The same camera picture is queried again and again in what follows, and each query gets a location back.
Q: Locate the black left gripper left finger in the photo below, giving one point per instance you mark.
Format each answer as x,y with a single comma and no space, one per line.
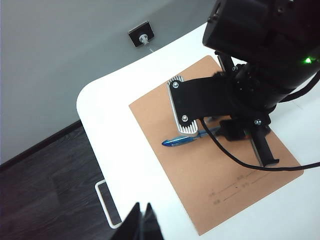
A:
131,225

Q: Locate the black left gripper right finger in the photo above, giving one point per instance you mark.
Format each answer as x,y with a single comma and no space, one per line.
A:
151,225

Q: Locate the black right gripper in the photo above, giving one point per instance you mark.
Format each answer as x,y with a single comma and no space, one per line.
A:
250,110

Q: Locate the blue ballpoint pen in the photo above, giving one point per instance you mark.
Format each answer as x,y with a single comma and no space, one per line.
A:
180,141

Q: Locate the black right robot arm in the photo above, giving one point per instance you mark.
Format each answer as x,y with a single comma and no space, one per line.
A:
265,37

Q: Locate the white plug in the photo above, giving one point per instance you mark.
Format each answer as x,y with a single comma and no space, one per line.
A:
143,39

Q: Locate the white table leg frame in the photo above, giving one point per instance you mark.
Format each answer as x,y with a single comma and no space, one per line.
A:
105,205

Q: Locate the silver finned wrist camera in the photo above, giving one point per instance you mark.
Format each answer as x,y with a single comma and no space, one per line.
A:
186,127

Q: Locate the black camera mounting bracket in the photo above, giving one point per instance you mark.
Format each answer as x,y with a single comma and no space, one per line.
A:
197,97

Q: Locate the black wall socket plate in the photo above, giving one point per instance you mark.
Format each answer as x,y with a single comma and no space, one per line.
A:
136,32

